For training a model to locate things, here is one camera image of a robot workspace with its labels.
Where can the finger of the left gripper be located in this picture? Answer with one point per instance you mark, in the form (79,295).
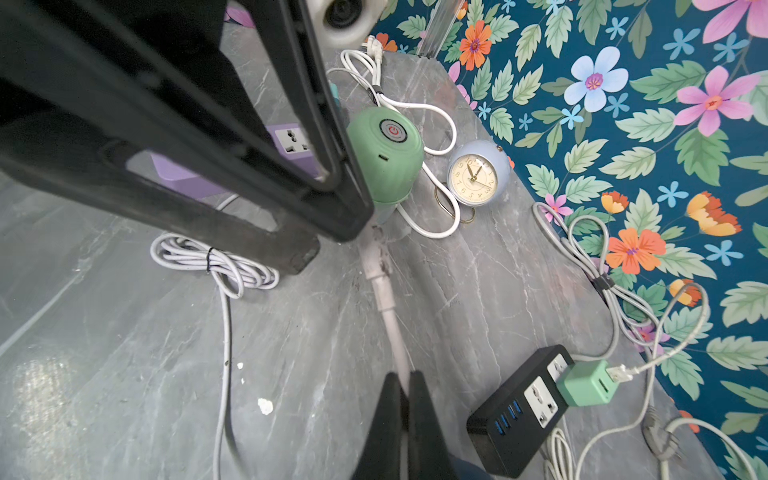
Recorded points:
(88,85)
(308,131)

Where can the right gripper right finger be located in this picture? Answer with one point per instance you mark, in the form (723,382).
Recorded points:
(427,452)

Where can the green meat grinder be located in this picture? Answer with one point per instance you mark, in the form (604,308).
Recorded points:
(390,153)

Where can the black power strip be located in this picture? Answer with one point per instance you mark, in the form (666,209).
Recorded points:
(509,428)

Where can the green charger adapter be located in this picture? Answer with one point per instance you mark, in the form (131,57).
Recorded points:
(587,383)

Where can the pale blue table clock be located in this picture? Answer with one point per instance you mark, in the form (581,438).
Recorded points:
(478,173)

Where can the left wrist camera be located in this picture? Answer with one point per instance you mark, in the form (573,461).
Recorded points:
(344,23)

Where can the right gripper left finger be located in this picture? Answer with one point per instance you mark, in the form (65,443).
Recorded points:
(381,456)

